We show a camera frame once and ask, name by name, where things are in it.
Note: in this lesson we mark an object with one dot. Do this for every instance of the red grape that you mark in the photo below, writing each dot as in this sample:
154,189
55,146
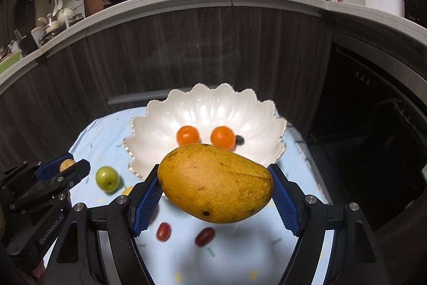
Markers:
204,237
163,231

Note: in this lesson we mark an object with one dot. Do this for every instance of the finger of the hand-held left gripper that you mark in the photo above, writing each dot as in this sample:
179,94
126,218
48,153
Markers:
50,168
78,171

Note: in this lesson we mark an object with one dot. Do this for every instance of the blueberry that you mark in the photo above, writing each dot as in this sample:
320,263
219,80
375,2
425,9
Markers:
239,139

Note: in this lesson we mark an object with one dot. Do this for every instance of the brown longan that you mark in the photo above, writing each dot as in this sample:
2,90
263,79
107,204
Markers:
66,165

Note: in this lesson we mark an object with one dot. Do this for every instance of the white box appliance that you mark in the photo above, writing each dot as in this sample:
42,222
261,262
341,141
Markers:
383,3

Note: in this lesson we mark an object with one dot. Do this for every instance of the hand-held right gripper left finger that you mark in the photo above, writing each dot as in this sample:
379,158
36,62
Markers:
146,205

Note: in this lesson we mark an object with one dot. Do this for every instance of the steel pot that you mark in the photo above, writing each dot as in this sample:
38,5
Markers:
50,38

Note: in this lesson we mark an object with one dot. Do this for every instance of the green plastic basin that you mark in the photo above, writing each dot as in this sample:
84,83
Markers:
10,62

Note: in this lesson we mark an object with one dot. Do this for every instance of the light blue patterned cloth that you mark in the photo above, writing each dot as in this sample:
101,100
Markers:
233,258

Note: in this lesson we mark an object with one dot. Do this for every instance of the black utensil holder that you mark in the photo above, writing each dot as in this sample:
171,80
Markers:
28,43

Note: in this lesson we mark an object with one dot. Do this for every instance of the white hanging spoon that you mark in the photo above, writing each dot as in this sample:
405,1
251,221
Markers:
60,3
55,9

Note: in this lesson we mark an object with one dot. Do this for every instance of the black built-in dishwasher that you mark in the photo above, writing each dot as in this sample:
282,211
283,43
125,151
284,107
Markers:
367,111

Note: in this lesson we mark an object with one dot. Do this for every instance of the dark wood kitchen cabinet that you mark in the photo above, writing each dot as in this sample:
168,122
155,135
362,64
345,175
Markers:
200,48

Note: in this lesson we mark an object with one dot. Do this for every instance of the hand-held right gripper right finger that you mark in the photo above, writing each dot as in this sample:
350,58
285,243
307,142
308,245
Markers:
283,205

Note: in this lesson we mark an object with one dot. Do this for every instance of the green apple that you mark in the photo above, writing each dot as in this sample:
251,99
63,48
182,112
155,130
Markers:
106,178

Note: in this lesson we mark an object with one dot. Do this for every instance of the yellow mango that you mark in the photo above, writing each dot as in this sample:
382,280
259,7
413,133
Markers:
213,181

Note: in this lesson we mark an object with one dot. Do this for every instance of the white teapot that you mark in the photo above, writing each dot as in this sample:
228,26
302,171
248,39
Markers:
65,15

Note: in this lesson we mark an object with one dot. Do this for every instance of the yellow lemon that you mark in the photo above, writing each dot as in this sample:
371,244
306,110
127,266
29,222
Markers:
127,190

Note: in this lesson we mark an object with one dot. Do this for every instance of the white scalloped bowl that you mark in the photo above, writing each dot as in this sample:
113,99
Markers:
206,111

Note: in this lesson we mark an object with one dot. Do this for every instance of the orange tangerine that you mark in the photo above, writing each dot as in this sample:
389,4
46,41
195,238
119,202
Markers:
222,137
186,134

